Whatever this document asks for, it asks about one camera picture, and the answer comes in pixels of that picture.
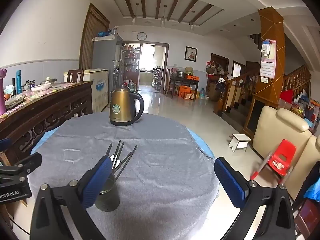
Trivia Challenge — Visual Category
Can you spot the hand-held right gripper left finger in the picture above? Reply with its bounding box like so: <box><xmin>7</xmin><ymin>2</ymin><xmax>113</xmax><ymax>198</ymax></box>
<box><xmin>29</xmin><ymin>156</ymin><xmax>112</xmax><ymax>240</ymax></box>

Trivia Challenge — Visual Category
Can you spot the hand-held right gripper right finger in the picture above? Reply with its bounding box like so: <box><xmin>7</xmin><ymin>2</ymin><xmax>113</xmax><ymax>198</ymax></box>
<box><xmin>214</xmin><ymin>157</ymin><xmax>296</xmax><ymax>240</ymax></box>

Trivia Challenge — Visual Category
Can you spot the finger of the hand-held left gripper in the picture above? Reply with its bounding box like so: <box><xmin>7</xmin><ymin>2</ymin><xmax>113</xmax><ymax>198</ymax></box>
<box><xmin>0</xmin><ymin>152</ymin><xmax>42</xmax><ymax>178</ymax></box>
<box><xmin>0</xmin><ymin>137</ymin><xmax>12</xmax><ymax>152</ymax></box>

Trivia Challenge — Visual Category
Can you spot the dark metal utensil holder cup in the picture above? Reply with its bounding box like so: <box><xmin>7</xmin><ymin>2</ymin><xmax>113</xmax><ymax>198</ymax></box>
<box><xmin>94</xmin><ymin>172</ymin><xmax>120</xmax><ymax>212</ymax></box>

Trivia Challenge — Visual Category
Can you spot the small white stool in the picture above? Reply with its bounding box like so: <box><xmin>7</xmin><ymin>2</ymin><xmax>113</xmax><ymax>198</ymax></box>
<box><xmin>229</xmin><ymin>134</ymin><xmax>252</xmax><ymax>152</ymax></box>

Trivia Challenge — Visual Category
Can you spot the purple thermos bottle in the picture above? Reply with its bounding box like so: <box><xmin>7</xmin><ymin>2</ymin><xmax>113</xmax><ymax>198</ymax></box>
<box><xmin>0</xmin><ymin>69</ymin><xmax>7</xmax><ymax>115</ymax></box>

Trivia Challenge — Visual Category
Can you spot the carved dark wooden sideboard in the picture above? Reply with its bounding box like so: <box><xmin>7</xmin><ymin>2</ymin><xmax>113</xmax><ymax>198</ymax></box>
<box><xmin>0</xmin><ymin>81</ymin><xmax>93</xmax><ymax>165</ymax></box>

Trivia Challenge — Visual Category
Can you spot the red plastic child chair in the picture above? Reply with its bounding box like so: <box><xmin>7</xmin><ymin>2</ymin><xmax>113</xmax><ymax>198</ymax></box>
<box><xmin>250</xmin><ymin>139</ymin><xmax>297</xmax><ymax>180</ymax></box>

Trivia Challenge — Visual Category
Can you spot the grey tablecloth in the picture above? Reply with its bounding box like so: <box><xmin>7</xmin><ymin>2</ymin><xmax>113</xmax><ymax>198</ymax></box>
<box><xmin>26</xmin><ymin>112</ymin><xmax>220</xmax><ymax>240</ymax></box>

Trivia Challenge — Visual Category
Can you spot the teal bottle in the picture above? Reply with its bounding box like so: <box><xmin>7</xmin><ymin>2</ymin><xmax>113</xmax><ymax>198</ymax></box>
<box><xmin>16</xmin><ymin>70</ymin><xmax>23</xmax><ymax>94</ymax></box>

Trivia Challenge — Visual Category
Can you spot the cream leather armchair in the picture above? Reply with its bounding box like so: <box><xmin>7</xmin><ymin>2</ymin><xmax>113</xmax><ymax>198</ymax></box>
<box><xmin>252</xmin><ymin>106</ymin><xmax>320</xmax><ymax>200</ymax></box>

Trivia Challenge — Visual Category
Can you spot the white plate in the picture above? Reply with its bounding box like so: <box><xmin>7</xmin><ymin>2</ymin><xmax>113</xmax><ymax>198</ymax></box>
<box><xmin>31</xmin><ymin>84</ymin><xmax>52</xmax><ymax>92</ymax></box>

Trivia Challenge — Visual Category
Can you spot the gold electric kettle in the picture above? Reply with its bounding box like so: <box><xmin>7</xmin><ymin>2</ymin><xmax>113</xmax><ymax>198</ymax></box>
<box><xmin>109</xmin><ymin>83</ymin><xmax>145</xmax><ymax>127</ymax></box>

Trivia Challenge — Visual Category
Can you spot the dark blue garment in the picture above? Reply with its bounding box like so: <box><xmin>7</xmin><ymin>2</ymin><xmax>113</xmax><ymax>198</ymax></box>
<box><xmin>301</xmin><ymin>165</ymin><xmax>320</xmax><ymax>202</ymax></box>

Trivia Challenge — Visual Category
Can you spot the dark wooden chair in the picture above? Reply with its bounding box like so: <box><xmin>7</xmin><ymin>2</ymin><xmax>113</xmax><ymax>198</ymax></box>
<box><xmin>291</xmin><ymin>197</ymin><xmax>320</xmax><ymax>240</ymax></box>

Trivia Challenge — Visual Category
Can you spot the white chest freezer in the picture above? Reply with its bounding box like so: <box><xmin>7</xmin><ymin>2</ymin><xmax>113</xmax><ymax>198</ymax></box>
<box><xmin>64</xmin><ymin>68</ymin><xmax>109</xmax><ymax>113</ymax></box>

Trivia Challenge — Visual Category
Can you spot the colourful toy pile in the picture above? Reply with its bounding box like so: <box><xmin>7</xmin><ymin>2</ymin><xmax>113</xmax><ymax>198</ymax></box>
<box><xmin>279</xmin><ymin>89</ymin><xmax>320</xmax><ymax>130</ymax></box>

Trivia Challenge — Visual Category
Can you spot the wooden stair railing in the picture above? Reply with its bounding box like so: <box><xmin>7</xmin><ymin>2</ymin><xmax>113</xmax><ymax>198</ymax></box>
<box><xmin>214</xmin><ymin>65</ymin><xmax>312</xmax><ymax>117</ymax></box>

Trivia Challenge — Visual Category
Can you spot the dark wooden side table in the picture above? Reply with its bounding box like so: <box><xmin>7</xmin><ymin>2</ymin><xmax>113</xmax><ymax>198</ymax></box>
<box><xmin>170</xmin><ymin>75</ymin><xmax>200</xmax><ymax>101</ymax></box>

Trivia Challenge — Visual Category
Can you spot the glass shelf cabinet with bottles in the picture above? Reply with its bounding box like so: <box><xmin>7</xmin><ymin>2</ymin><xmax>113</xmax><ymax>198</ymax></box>
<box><xmin>122</xmin><ymin>42</ymin><xmax>140</xmax><ymax>93</ymax></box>

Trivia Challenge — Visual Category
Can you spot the grey refrigerator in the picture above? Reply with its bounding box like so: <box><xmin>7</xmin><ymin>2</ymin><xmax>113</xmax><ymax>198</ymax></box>
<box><xmin>92</xmin><ymin>34</ymin><xmax>123</xmax><ymax>100</ymax></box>

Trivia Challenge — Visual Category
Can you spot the brown slatted blind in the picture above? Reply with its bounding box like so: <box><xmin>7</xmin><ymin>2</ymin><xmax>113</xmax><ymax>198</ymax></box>
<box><xmin>79</xmin><ymin>3</ymin><xmax>110</xmax><ymax>70</ymax></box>

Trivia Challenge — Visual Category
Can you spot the wooden pillar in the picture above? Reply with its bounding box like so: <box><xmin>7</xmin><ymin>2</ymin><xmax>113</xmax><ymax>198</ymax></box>
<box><xmin>244</xmin><ymin>6</ymin><xmax>286</xmax><ymax>137</ymax></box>

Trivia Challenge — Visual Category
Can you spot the pink wall calendar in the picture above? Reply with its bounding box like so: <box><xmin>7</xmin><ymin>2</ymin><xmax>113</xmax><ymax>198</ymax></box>
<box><xmin>259</xmin><ymin>40</ymin><xmax>277</xmax><ymax>78</ymax></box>

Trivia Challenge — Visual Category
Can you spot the framed wall picture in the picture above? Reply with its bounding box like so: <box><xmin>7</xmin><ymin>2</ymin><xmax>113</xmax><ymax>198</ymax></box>
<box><xmin>184</xmin><ymin>46</ymin><xmax>197</xmax><ymax>62</ymax></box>

